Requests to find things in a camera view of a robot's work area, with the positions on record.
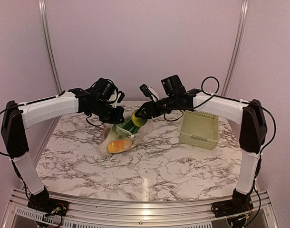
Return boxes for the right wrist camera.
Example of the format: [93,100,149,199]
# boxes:
[139,84,160,102]

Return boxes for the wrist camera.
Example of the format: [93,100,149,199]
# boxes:
[108,91,125,108]
[139,84,160,102]

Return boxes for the green fake cucumber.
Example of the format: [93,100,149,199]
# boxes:
[122,119,142,134]

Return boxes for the right aluminium frame post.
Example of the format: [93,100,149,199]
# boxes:
[221,0,250,96]

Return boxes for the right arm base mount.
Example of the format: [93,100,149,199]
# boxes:
[211,199,253,218]

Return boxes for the polka dot zip top bag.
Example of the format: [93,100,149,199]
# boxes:
[97,115,154,154]

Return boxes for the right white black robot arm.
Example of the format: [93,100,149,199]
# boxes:
[132,75,267,217]

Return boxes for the left aluminium frame post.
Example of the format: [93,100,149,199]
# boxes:
[39,0,62,93]

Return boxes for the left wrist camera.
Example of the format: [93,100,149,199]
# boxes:
[108,91,125,108]

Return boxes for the front aluminium rail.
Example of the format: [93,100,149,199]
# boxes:
[2,187,279,228]

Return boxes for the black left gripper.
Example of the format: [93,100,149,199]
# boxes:
[88,99,124,124]

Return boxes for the pale green plastic basket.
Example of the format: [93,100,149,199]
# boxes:
[179,111,219,150]

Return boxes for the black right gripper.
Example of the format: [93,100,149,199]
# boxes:
[135,95,177,119]

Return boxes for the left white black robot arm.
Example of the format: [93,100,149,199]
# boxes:
[1,78,125,211]

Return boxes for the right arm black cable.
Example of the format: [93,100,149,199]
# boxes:
[164,76,278,224]

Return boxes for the yellow fake fruit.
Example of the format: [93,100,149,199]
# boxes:
[107,139,132,153]

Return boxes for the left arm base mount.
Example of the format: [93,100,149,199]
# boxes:
[27,199,69,216]

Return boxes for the aluminium frame post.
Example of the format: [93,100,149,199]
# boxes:
[39,0,62,93]
[221,0,250,96]

